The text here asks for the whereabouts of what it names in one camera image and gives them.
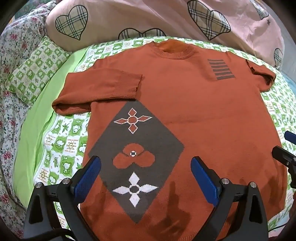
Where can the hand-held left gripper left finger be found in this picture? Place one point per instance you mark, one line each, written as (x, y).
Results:
(89, 176)

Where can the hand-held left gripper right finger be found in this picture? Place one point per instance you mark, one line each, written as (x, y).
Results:
(204, 179)

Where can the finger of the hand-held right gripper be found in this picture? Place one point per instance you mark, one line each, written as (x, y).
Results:
(291, 135)
(282, 154)

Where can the orange knit sweater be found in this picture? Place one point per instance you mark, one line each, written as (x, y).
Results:
(185, 104)

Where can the green checkered blanket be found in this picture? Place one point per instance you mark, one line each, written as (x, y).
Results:
(69, 139)

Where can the light blue cloth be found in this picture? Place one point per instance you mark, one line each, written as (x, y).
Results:
(291, 81)

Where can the plain green bed sheet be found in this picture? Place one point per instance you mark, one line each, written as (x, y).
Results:
(41, 104)

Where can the green checkered pillow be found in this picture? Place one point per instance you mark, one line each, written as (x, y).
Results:
(34, 69)

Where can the floral quilt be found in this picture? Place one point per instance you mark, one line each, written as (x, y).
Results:
(13, 41)

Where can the pink duvet with plaid hearts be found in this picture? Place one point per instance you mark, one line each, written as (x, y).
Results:
(161, 16)

